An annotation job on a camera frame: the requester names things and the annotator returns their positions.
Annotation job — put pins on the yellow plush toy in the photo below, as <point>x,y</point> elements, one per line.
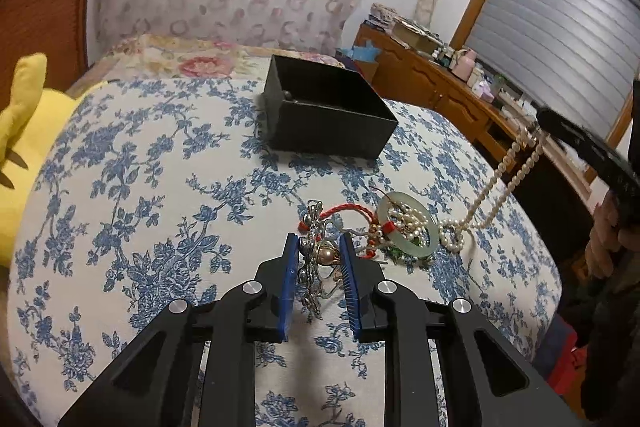
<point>25,147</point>

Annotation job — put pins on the black jewelry box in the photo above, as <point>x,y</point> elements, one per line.
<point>325,107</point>

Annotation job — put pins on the person's right hand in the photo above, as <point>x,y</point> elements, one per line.
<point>607,237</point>

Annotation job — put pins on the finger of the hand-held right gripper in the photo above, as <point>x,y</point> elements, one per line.
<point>590,147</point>

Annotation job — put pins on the blue floral bedspread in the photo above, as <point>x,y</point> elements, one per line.
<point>200,217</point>

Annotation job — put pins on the clutter of bottles and boxes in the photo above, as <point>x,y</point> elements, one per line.
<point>440,52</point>

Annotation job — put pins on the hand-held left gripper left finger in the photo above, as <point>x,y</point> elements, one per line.
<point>287,287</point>

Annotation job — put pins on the window blind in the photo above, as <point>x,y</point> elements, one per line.
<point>560,32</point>

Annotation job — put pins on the floral quilt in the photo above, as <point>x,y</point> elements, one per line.
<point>200,59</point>

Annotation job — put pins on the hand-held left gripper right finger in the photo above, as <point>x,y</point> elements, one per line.
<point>350,287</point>

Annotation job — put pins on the silver flower brooch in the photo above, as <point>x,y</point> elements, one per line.
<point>314,257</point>

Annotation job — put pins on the wooden cabinet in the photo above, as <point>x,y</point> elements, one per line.
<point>440,92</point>

